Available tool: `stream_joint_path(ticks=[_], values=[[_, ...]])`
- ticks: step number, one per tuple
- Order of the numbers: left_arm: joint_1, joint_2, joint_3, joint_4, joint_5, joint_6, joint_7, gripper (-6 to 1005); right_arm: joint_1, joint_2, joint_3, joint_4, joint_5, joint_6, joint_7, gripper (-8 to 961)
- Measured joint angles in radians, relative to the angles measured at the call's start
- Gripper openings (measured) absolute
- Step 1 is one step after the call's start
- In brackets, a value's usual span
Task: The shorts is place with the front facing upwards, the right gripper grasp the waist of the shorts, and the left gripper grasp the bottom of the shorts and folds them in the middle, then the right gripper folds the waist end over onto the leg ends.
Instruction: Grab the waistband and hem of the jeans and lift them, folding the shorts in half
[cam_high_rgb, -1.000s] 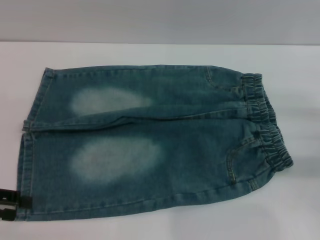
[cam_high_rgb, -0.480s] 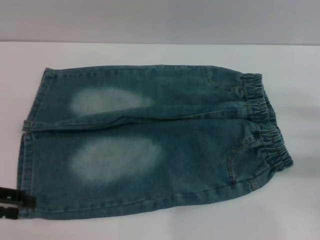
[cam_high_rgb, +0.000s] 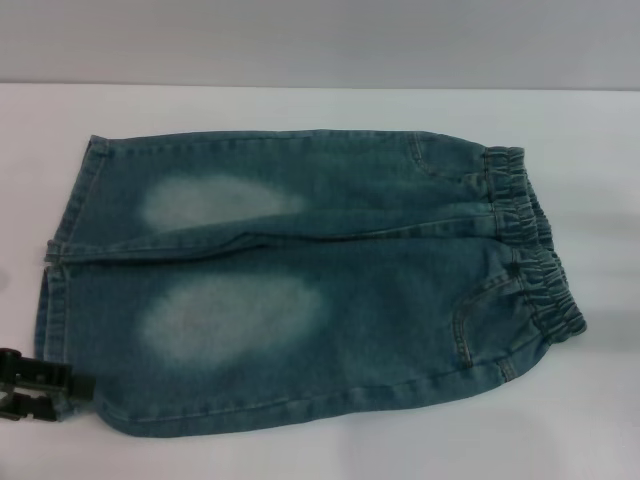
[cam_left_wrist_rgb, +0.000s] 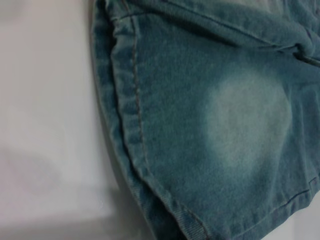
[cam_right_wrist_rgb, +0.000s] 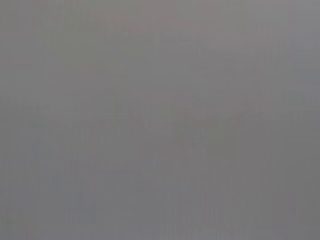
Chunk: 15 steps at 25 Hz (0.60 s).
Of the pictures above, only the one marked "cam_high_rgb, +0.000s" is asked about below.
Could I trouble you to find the blue denim shorts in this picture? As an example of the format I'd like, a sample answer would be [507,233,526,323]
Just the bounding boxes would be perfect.
[42,129,589,439]

